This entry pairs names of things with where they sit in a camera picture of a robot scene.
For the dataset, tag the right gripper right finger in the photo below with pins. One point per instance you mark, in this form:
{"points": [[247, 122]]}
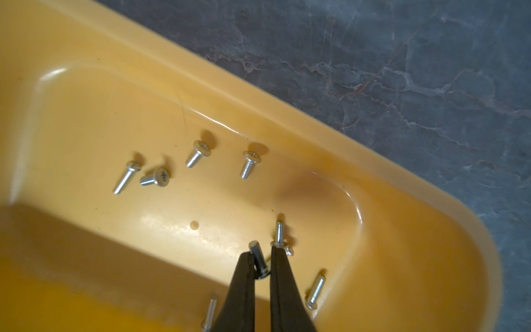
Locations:
{"points": [[286, 306]]}

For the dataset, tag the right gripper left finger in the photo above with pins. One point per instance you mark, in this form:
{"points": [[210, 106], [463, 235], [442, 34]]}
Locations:
{"points": [[238, 310]]}

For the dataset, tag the small metal screw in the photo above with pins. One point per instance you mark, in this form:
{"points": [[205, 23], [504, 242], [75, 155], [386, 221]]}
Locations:
{"points": [[252, 159], [313, 294], [132, 167], [262, 268], [279, 241], [201, 149], [208, 322], [159, 177]]}

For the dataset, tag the yellow plastic storage box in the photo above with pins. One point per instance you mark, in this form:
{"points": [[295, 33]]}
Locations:
{"points": [[84, 91]]}

